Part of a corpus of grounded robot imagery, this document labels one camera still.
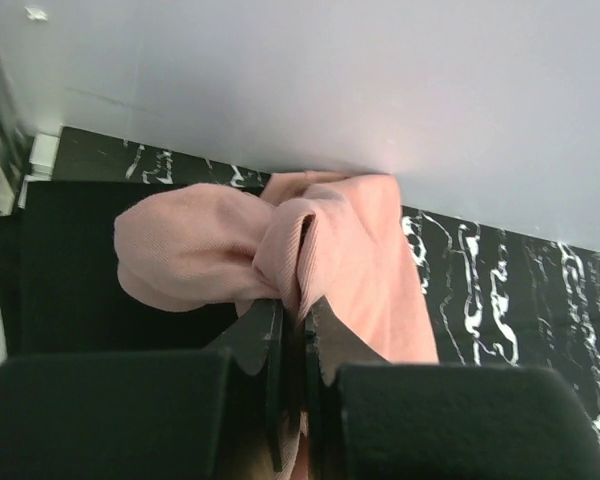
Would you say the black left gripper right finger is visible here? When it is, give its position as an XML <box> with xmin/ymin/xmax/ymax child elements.
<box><xmin>305</xmin><ymin>300</ymin><xmax>600</xmax><ymax>479</ymax></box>

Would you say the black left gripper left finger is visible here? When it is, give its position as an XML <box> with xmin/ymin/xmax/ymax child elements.
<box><xmin>0</xmin><ymin>300</ymin><xmax>284</xmax><ymax>479</ymax></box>

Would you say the dusty pink t shirt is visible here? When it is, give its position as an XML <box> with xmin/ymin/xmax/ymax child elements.
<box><xmin>113</xmin><ymin>169</ymin><xmax>440</xmax><ymax>480</ymax></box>

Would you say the folded black t shirt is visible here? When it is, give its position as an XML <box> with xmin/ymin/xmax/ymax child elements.
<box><xmin>0</xmin><ymin>181</ymin><xmax>237</xmax><ymax>357</ymax></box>

